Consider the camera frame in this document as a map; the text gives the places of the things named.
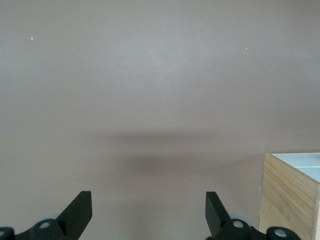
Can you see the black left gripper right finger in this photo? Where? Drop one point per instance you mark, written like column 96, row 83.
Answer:
column 217, row 220

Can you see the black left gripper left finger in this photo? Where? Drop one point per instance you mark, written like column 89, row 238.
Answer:
column 75, row 217

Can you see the white-fronted wooden drawer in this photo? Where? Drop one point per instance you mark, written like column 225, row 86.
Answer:
column 312, row 174

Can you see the light wooden drawer cabinet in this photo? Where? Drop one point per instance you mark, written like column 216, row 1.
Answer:
column 282, row 200

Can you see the brown table cover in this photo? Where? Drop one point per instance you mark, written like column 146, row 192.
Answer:
column 150, row 87

